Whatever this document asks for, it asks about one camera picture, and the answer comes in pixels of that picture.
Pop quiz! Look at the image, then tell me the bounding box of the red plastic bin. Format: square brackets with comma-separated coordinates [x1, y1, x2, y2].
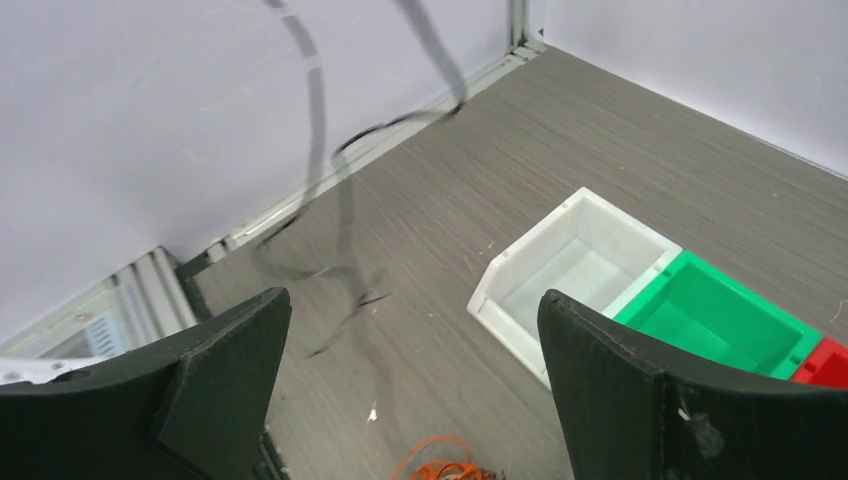
[790, 338, 848, 389]

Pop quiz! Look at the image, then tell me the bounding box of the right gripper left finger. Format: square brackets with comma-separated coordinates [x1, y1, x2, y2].
[1, 287, 292, 479]

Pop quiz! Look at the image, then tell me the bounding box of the orange white cable bundle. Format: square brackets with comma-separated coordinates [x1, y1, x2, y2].
[392, 435, 505, 480]

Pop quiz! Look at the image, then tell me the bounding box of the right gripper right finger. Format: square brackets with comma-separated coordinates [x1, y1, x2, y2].
[537, 290, 847, 480]

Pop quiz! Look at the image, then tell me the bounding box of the white plastic bin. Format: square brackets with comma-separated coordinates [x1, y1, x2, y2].
[467, 187, 682, 385]

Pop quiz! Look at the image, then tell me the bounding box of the black cable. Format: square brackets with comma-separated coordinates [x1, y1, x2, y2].
[251, 0, 468, 360]

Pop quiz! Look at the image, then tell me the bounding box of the green plastic bin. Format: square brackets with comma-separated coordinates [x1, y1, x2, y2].
[614, 251, 822, 380]

